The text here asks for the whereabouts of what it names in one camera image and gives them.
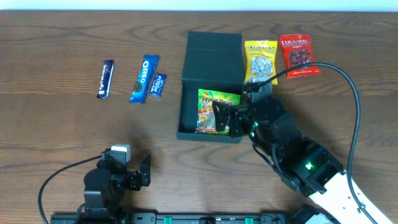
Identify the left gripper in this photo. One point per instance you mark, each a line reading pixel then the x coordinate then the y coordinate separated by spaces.
pixel 134 180

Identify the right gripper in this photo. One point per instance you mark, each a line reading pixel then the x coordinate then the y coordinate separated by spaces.
pixel 236 121

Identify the Haribo gummy bag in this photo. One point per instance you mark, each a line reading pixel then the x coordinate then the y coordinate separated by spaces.
pixel 206 117

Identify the yellow Hacks candy bag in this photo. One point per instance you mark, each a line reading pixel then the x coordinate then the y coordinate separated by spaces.
pixel 260 55

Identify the blue Oreo cookie pack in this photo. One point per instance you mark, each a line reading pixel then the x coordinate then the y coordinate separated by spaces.
pixel 140 89

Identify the purple Dairy Milk chocolate bar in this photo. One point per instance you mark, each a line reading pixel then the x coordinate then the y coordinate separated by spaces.
pixel 106 77

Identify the red Hacks candy bag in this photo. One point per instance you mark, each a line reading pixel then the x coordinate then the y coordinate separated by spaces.
pixel 297 50

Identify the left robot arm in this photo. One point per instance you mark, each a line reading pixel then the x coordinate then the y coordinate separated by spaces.
pixel 106 185

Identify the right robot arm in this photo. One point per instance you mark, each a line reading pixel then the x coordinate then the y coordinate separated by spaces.
pixel 301 163

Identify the blue Eclipse mint pack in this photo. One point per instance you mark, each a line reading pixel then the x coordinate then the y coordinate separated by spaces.
pixel 157 85

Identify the dark green open box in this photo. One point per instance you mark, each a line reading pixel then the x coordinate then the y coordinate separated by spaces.
pixel 213 61

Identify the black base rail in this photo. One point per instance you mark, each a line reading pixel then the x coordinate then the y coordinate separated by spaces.
pixel 151 218

